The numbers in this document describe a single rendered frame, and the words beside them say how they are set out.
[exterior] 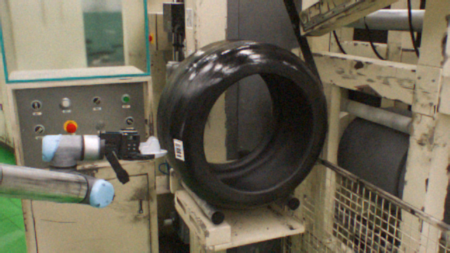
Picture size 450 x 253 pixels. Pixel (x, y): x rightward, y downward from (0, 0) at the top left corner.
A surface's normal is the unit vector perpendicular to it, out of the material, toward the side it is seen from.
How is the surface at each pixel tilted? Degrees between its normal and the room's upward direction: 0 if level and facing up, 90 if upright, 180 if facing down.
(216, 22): 90
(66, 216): 90
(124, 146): 90
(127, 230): 90
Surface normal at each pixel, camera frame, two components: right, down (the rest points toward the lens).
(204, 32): 0.37, 0.25
